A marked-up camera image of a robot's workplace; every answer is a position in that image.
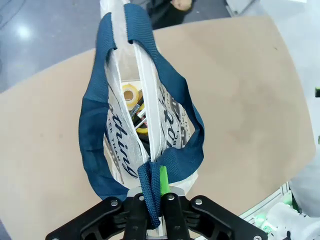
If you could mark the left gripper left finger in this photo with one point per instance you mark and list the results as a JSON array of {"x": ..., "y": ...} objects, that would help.
[{"x": 105, "y": 220}]

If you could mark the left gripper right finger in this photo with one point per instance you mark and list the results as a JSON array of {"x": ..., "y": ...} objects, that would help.
[{"x": 200, "y": 217}]

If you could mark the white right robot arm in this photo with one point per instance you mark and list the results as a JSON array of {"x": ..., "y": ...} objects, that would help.
[{"x": 308, "y": 190}]

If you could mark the person left hand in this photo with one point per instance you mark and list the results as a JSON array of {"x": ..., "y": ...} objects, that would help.
[{"x": 183, "y": 4}]

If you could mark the small yellow tape roll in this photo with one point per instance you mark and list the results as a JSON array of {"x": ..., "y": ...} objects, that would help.
[{"x": 142, "y": 131}]

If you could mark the black cylindrical tool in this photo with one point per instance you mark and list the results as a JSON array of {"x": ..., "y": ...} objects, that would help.
[{"x": 140, "y": 113}]

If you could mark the large yellow tape roll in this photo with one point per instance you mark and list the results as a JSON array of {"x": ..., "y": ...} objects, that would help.
[{"x": 130, "y": 96}]

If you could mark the person in black t-shirt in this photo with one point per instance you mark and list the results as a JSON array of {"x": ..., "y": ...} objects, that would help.
[{"x": 162, "y": 12}]

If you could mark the white side table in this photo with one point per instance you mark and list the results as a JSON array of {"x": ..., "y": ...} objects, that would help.
[{"x": 270, "y": 5}]

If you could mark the aluminium table frame profile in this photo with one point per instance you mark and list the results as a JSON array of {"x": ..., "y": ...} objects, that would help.
[{"x": 270, "y": 200}]

